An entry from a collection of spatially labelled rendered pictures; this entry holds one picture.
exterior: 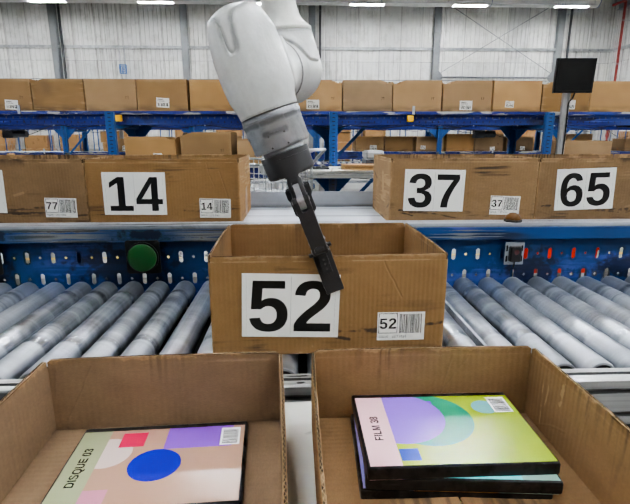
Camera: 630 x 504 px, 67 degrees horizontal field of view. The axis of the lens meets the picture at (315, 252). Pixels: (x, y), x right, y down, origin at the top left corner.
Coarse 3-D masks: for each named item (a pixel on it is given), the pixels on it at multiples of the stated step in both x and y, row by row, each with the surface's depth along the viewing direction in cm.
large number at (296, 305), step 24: (264, 288) 77; (288, 288) 78; (312, 288) 78; (264, 312) 78; (288, 312) 78; (312, 312) 79; (336, 312) 79; (264, 336) 79; (288, 336) 79; (312, 336) 80; (336, 336) 80
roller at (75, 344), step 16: (128, 288) 115; (112, 304) 105; (128, 304) 110; (96, 320) 96; (112, 320) 101; (80, 336) 88; (96, 336) 93; (48, 352) 82; (64, 352) 82; (80, 352) 86; (32, 368) 76
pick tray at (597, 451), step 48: (336, 384) 60; (384, 384) 60; (432, 384) 61; (480, 384) 61; (528, 384) 61; (576, 384) 51; (336, 432) 58; (576, 432) 51; (624, 432) 43; (336, 480) 50; (576, 480) 50; (624, 480) 43
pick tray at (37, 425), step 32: (224, 352) 58; (256, 352) 58; (32, 384) 53; (64, 384) 57; (96, 384) 58; (128, 384) 58; (160, 384) 58; (192, 384) 59; (224, 384) 59; (256, 384) 59; (0, 416) 47; (32, 416) 53; (64, 416) 58; (96, 416) 58; (128, 416) 59; (160, 416) 59; (192, 416) 60; (224, 416) 60; (256, 416) 60; (0, 448) 47; (32, 448) 53; (64, 448) 55; (256, 448) 55; (0, 480) 47; (32, 480) 50; (256, 480) 50
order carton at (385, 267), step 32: (256, 224) 104; (288, 224) 104; (320, 224) 105; (352, 224) 105; (384, 224) 106; (224, 256) 76; (256, 256) 76; (288, 256) 76; (352, 256) 77; (384, 256) 77; (416, 256) 78; (224, 288) 77; (352, 288) 78; (384, 288) 79; (416, 288) 79; (224, 320) 78; (352, 320) 80; (288, 352) 80
